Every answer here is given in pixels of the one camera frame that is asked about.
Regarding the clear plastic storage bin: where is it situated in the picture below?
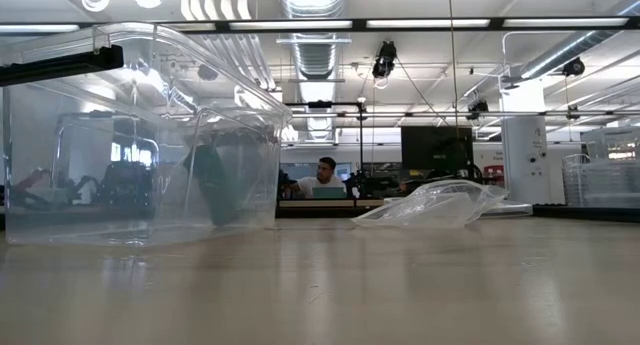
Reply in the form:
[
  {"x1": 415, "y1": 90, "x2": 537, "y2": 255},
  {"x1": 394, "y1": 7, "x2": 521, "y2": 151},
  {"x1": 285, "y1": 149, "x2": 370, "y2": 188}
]
[{"x1": 2, "y1": 21, "x2": 294, "y2": 248}]

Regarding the person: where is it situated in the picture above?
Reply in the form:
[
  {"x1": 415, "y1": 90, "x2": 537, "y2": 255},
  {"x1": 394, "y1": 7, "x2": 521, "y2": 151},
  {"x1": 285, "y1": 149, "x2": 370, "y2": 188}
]
[{"x1": 286, "y1": 155, "x2": 348, "y2": 201}]

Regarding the teal laptop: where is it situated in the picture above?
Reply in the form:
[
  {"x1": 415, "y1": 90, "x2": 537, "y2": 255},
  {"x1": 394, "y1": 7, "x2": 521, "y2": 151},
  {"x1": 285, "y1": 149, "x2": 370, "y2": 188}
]
[{"x1": 312, "y1": 185, "x2": 347, "y2": 201}]

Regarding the wooden workbench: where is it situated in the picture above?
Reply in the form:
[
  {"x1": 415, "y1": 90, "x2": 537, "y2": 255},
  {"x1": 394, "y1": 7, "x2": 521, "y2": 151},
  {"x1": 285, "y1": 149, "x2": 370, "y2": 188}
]
[{"x1": 277, "y1": 198, "x2": 387, "y2": 210}]

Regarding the black monitor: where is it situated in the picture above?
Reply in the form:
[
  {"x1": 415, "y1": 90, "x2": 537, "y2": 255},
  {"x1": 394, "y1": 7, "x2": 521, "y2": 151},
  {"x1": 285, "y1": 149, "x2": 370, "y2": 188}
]
[{"x1": 399, "y1": 125, "x2": 475, "y2": 175}]

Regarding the clear plastic bag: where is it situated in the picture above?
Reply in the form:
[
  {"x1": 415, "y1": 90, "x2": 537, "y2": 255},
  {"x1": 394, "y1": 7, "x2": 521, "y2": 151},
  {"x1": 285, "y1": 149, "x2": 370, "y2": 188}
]
[{"x1": 350, "y1": 178, "x2": 511, "y2": 230}]

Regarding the black ceiling spotlight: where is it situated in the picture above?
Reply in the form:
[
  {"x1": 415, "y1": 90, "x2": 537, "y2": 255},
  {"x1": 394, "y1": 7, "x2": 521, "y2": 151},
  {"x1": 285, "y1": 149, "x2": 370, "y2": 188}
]
[
  {"x1": 466, "y1": 98, "x2": 491, "y2": 122},
  {"x1": 371, "y1": 39, "x2": 399, "y2": 81},
  {"x1": 197, "y1": 60, "x2": 220, "y2": 83},
  {"x1": 561, "y1": 56, "x2": 587, "y2": 79}
]

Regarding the white column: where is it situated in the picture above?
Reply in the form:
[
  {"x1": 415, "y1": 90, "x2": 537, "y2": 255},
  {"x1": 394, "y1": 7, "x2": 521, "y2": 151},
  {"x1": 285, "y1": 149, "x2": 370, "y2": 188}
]
[{"x1": 500, "y1": 77, "x2": 548, "y2": 206}]

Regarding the stack of clear bins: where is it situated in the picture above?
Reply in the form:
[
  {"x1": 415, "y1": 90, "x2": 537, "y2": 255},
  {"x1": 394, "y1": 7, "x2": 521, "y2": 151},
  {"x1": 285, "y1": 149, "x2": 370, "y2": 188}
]
[{"x1": 561, "y1": 126, "x2": 640, "y2": 209}]

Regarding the black background station frame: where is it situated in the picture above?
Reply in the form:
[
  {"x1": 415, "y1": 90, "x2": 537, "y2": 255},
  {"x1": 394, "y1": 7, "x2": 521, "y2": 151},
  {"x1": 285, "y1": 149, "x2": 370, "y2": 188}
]
[{"x1": 284, "y1": 100, "x2": 366, "y2": 189}]

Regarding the silver ventilation duct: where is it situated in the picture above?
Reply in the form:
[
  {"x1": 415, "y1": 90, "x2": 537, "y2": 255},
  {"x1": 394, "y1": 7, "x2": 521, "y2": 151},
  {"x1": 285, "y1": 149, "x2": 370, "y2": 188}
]
[
  {"x1": 277, "y1": 0, "x2": 354, "y2": 82},
  {"x1": 503, "y1": 0, "x2": 640, "y2": 85}
]

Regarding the thin hanging cable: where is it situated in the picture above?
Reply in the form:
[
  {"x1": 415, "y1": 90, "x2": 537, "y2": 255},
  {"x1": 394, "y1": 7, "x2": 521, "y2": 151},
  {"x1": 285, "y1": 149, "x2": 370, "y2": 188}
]
[{"x1": 446, "y1": 0, "x2": 459, "y2": 136}]

